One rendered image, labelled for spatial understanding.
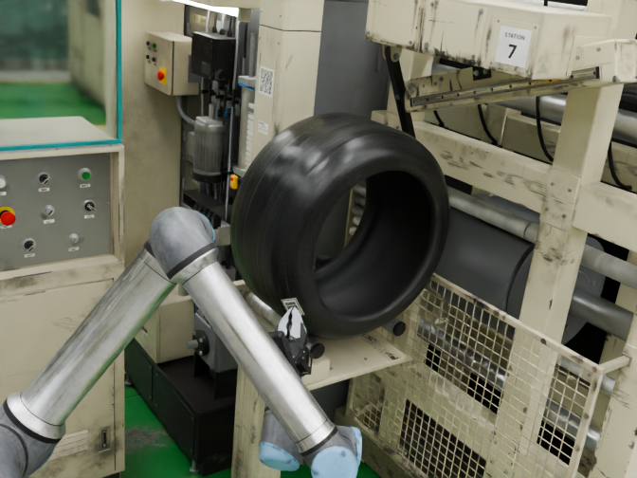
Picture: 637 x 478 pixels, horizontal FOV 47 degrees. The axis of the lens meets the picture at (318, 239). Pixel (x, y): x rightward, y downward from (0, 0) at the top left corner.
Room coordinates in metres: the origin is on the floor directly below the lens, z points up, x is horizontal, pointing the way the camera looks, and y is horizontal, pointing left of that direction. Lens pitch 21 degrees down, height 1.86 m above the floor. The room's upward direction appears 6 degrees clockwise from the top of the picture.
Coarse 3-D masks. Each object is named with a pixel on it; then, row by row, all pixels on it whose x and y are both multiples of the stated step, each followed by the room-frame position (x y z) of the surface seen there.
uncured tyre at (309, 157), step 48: (288, 144) 1.76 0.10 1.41; (336, 144) 1.70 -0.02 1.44; (384, 144) 1.74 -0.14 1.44; (240, 192) 1.75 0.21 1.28; (288, 192) 1.63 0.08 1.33; (336, 192) 1.64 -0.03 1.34; (384, 192) 2.09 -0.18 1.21; (432, 192) 1.82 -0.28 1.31; (240, 240) 1.71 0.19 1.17; (288, 240) 1.59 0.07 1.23; (384, 240) 2.07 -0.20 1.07; (432, 240) 1.85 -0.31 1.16; (288, 288) 1.59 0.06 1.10; (336, 288) 1.98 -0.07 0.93; (384, 288) 1.94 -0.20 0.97; (336, 336) 1.69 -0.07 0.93
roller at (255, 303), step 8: (248, 296) 1.91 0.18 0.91; (256, 304) 1.87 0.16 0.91; (264, 304) 1.85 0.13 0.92; (264, 312) 1.83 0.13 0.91; (272, 312) 1.81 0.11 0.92; (272, 320) 1.80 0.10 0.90; (280, 320) 1.78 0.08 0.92; (312, 336) 1.70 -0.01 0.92; (312, 344) 1.66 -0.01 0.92; (320, 344) 1.66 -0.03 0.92; (312, 352) 1.65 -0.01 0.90; (320, 352) 1.66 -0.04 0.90
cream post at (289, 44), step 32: (288, 0) 1.99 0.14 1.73; (320, 0) 2.05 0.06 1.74; (288, 32) 2.00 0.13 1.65; (320, 32) 2.06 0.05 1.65; (288, 64) 2.00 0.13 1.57; (256, 96) 2.08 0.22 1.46; (288, 96) 2.01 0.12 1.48; (256, 128) 2.07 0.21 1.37; (256, 416) 1.99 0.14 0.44; (256, 448) 2.00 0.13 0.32
